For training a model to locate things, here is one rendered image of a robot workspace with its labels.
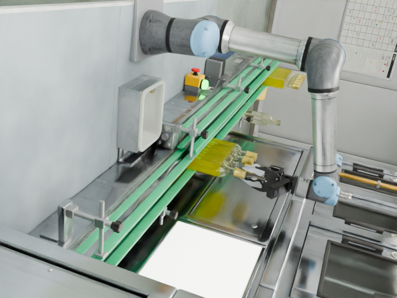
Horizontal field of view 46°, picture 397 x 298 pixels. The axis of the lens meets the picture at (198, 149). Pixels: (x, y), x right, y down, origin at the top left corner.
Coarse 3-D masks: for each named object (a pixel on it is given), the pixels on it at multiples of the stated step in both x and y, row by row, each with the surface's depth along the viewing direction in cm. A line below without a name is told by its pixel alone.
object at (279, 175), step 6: (270, 168) 177; (282, 168) 178; (270, 174) 172; (276, 174) 172; (282, 174) 177; (270, 180) 173; (276, 180) 172; (294, 180) 171; (264, 186) 175; (294, 186) 170
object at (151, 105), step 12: (156, 84) 157; (144, 96) 150; (156, 96) 166; (144, 108) 169; (156, 108) 168; (144, 120) 171; (156, 120) 170; (144, 132) 170; (156, 132) 171; (144, 144) 163
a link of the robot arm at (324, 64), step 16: (320, 48) 143; (336, 48) 144; (320, 64) 141; (336, 64) 141; (320, 80) 141; (336, 80) 141; (320, 96) 143; (320, 112) 145; (320, 128) 146; (320, 144) 148; (336, 144) 150; (320, 160) 150; (336, 160) 151; (320, 176) 152; (336, 176) 153; (320, 192) 152
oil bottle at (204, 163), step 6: (198, 156) 180; (204, 156) 180; (210, 156) 181; (192, 162) 180; (198, 162) 179; (204, 162) 178; (210, 162) 177; (216, 162) 177; (222, 162) 178; (192, 168) 181; (198, 168) 180; (204, 168) 179; (210, 168) 178; (216, 168) 177; (222, 168) 176; (228, 168) 177; (210, 174) 179; (216, 174) 178; (222, 174) 177
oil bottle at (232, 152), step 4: (208, 144) 190; (212, 144) 191; (216, 144) 191; (208, 148) 188; (212, 148) 188; (216, 148) 188; (220, 148) 188; (224, 148) 189; (228, 148) 189; (232, 148) 189; (224, 152) 186; (228, 152) 186; (232, 152) 187; (236, 152) 188; (232, 156) 186; (236, 156) 187
